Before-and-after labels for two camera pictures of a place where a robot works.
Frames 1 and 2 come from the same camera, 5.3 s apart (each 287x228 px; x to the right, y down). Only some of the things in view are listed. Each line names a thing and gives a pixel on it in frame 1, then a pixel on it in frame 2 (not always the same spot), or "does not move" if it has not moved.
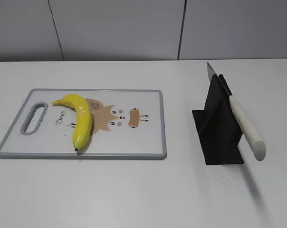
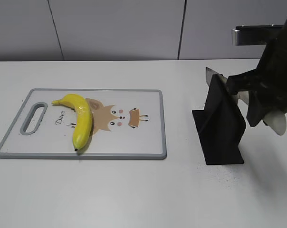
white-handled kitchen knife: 249,128 -> 276,120
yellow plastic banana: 84,118 does not move
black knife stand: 218,128 does not move
